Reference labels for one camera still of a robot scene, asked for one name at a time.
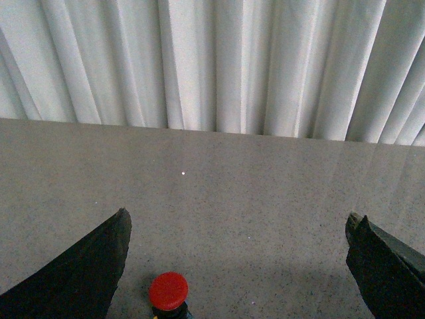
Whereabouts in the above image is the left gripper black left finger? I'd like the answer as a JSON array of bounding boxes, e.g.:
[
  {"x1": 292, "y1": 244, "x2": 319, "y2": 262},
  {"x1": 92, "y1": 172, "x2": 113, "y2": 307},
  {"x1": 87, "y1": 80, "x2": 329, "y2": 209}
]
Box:
[{"x1": 1, "y1": 209, "x2": 131, "y2": 318}]

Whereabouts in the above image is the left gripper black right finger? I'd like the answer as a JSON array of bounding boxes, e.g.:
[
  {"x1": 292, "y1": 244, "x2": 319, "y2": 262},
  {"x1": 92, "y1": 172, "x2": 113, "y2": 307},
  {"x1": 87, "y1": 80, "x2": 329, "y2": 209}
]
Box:
[{"x1": 345, "y1": 213, "x2": 424, "y2": 318}]

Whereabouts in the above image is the red push button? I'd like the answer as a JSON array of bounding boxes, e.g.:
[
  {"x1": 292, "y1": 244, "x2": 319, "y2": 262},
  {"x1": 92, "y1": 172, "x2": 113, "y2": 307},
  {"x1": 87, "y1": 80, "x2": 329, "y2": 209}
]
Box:
[{"x1": 148, "y1": 272, "x2": 193, "y2": 319}]

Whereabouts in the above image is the white pleated curtain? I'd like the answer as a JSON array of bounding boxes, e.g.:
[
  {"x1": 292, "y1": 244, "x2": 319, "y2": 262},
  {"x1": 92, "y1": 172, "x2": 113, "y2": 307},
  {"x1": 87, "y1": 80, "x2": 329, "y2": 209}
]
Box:
[{"x1": 1, "y1": 1, "x2": 424, "y2": 146}]

